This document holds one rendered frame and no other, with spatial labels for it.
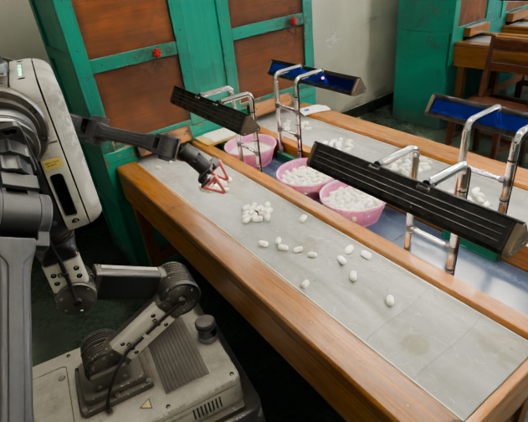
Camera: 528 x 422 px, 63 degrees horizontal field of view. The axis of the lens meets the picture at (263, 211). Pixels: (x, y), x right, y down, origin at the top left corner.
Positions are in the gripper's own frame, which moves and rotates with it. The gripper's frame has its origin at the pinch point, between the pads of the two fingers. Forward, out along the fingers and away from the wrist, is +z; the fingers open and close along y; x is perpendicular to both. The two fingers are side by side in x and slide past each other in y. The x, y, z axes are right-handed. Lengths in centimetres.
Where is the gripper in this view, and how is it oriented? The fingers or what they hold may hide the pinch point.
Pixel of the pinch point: (224, 184)
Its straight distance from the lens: 155.9
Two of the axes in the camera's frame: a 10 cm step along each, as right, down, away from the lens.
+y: -0.4, 5.3, -8.5
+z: 7.1, 6.1, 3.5
